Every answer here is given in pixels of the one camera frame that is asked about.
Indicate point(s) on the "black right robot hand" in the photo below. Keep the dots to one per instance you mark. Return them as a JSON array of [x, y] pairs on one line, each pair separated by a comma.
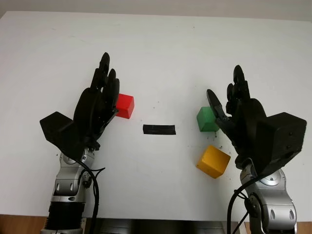
[[243, 126]]

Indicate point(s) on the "yellow wooden block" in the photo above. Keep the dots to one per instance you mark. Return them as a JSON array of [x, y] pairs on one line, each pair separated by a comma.
[[213, 161]]

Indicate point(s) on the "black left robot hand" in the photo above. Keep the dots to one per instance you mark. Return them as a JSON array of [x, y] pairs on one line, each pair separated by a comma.
[[90, 109]]

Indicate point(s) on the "black tape strip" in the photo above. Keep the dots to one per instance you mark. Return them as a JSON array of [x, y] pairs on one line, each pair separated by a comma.
[[158, 129]]

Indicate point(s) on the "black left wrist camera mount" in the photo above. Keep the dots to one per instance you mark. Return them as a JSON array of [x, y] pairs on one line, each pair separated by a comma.
[[56, 126]]

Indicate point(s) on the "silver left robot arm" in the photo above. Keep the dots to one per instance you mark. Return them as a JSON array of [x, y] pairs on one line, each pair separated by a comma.
[[65, 180]]

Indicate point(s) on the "red wooden block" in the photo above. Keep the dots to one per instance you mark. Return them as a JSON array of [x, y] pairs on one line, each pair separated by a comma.
[[125, 104]]

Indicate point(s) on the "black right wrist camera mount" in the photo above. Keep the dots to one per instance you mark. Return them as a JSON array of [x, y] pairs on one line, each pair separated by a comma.
[[280, 136]]

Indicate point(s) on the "green wooden block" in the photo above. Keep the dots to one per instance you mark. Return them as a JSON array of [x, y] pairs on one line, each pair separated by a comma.
[[204, 119]]

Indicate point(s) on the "dark robot torso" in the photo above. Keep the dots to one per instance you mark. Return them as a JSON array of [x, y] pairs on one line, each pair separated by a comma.
[[158, 226]]

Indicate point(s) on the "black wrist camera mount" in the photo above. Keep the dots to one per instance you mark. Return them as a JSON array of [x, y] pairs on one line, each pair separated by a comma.
[[56, 126], [280, 136]]

